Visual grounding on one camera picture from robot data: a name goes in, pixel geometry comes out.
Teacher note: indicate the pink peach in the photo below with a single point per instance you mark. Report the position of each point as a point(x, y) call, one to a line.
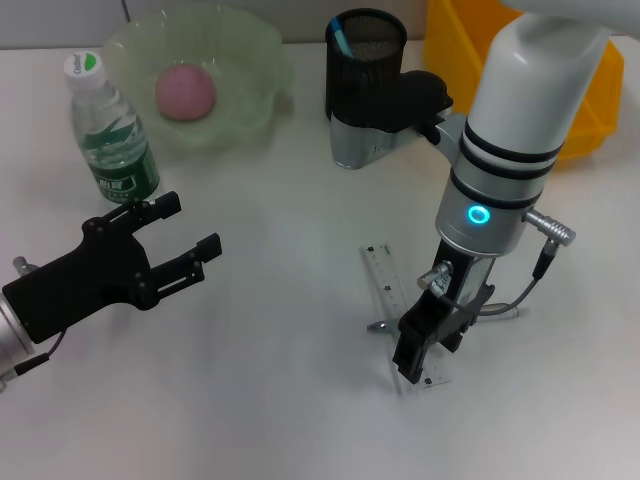
point(186, 92)

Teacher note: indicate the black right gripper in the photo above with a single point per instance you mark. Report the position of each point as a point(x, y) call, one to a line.
point(445, 310)

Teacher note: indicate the blue capped scissors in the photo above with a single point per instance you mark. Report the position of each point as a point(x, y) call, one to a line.
point(342, 37)

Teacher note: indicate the clear plastic ruler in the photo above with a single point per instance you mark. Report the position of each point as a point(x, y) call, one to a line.
point(387, 285)

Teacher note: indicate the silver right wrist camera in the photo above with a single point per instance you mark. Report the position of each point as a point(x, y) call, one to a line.
point(390, 110)

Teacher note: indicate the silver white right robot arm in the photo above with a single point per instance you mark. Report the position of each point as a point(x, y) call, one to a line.
point(525, 125)

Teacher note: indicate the clear green-label water bottle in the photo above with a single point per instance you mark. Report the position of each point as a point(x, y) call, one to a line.
point(115, 145)

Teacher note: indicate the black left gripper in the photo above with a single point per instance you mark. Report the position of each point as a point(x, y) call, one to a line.
point(80, 285)

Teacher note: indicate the translucent green fruit plate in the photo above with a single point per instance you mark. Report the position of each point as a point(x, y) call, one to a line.
point(240, 75)

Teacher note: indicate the black mesh pen cup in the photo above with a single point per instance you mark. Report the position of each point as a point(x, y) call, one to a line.
point(365, 65)

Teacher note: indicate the silver white ballpoint pen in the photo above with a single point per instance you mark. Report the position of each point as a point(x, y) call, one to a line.
point(377, 326)

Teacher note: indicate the yellow plastic bin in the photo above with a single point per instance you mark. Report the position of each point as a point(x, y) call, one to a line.
point(450, 50)

